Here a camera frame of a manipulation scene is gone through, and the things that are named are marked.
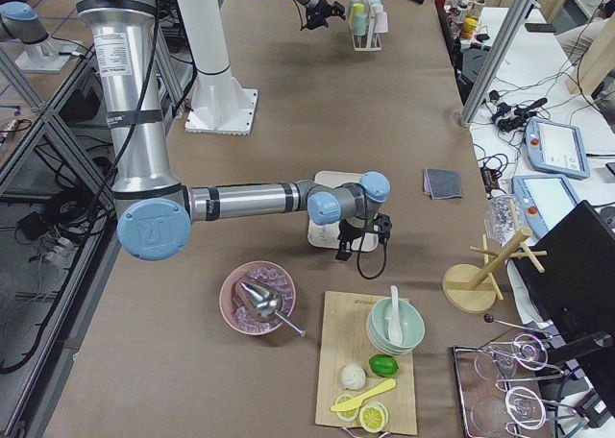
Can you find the clear glass mug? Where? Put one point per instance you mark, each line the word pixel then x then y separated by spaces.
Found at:
pixel 498 220

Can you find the cream rabbit tray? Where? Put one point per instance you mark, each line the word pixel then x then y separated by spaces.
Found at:
pixel 326 236

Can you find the wooden mug tree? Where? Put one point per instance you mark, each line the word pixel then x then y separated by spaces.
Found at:
pixel 474 289

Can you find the black wire glass rack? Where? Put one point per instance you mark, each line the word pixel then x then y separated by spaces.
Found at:
pixel 532 383

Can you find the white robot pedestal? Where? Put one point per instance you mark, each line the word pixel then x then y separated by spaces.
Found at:
pixel 219 104

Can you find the aluminium frame post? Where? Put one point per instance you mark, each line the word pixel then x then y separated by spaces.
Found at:
pixel 513 19

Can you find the pink bowl with ice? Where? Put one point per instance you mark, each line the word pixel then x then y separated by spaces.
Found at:
pixel 233 309

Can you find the yellow cup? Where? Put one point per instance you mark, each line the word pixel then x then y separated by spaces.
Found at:
pixel 359 15

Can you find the yellow plastic knife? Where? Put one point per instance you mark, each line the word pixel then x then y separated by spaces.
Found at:
pixel 356 401

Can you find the blue teach pendant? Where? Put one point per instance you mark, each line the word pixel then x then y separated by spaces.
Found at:
pixel 556 148
pixel 545 200

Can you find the metal scoop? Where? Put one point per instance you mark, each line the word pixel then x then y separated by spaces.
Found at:
pixel 264 302

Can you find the white wire cup rack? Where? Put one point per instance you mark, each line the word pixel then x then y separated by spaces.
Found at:
pixel 370 42

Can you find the white ceramic spoon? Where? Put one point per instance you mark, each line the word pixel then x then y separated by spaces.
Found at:
pixel 395 332

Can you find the grey folded cloth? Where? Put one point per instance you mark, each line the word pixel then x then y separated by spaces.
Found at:
pixel 442 184

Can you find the green lime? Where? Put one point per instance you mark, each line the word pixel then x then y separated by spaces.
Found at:
pixel 383 365

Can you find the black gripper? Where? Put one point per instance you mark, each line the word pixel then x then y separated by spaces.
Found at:
pixel 321 10
pixel 350 230

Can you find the pink cup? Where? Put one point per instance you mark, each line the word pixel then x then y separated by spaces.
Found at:
pixel 381 23

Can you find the lemon slice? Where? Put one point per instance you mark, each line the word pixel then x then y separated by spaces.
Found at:
pixel 373 417

